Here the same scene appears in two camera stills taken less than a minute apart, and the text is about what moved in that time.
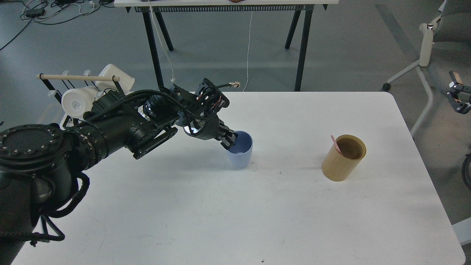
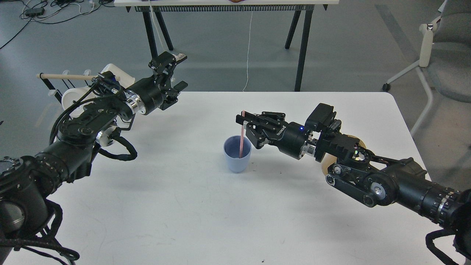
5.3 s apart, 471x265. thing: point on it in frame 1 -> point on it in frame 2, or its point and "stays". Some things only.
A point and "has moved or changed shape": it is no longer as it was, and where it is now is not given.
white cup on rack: x=75 y=101 stays
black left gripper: x=210 y=128 -> x=157 y=90
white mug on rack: x=126 y=82 stays
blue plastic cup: x=240 y=154 has moved or changed shape
